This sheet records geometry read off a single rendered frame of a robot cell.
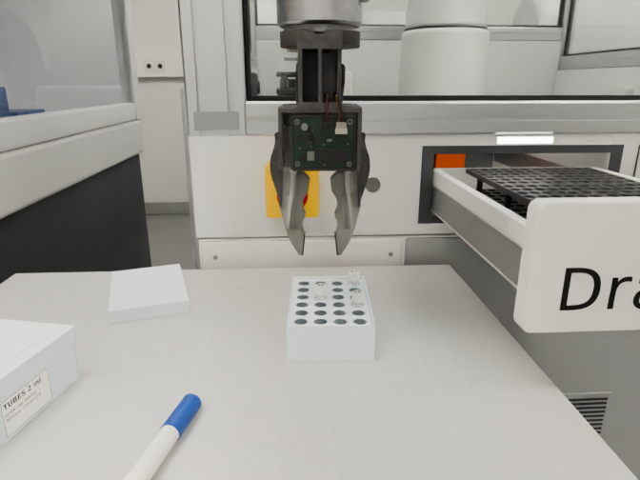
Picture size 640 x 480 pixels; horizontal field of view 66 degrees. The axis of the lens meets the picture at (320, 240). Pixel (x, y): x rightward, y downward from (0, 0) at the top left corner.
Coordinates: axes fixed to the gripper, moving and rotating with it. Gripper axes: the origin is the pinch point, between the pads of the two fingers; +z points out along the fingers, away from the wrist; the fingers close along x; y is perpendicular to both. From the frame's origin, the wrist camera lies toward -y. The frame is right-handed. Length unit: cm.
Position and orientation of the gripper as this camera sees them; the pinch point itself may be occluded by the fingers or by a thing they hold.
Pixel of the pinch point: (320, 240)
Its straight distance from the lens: 52.0
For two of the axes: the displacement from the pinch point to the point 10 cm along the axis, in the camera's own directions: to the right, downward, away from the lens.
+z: 0.0, 9.5, 3.0
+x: 10.0, 0.0, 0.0
